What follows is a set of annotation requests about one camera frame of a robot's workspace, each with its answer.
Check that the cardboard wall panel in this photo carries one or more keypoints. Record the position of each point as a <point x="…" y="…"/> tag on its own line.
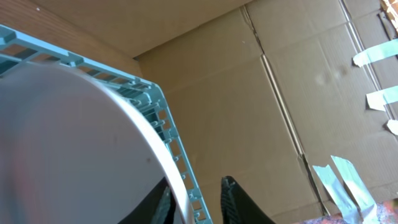
<point x="261" y="92"/>

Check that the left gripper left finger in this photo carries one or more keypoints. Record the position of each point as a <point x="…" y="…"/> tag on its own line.
<point x="158" y="207"/>

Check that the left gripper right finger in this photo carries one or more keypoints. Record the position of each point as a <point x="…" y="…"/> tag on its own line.
<point x="237" y="207"/>

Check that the grey dishwasher rack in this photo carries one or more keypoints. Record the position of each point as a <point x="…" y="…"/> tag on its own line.
<point x="18" y="49"/>

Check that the green tape strip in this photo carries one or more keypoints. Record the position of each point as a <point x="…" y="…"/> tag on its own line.
<point x="338" y="194"/>
<point x="367" y="205"/>

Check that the pink plate with food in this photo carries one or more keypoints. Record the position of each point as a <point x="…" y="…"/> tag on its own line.
<point x="74" y="151"/>

